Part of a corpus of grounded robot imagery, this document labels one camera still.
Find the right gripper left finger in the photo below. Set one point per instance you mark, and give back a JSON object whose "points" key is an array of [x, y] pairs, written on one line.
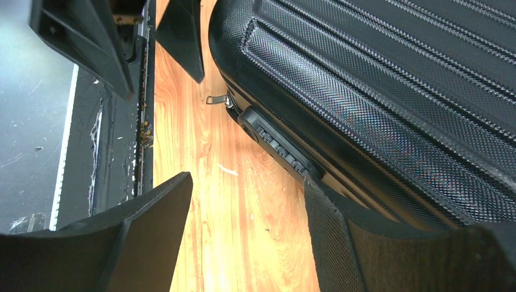
{"points": [[130, 247]]}

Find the black ribbed hard-shell suitcase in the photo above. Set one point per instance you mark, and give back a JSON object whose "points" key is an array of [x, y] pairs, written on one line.
{"points": [[405, 107]]}

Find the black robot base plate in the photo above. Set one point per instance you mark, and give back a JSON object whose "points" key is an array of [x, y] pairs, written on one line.
{"points": [[106, 151]]}

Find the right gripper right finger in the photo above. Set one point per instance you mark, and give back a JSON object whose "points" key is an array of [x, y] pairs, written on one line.
{"points": [[357, 249]]}

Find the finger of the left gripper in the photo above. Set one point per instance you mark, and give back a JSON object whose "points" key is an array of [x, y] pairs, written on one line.
{"points": [[86, 33], [179, 33]]}

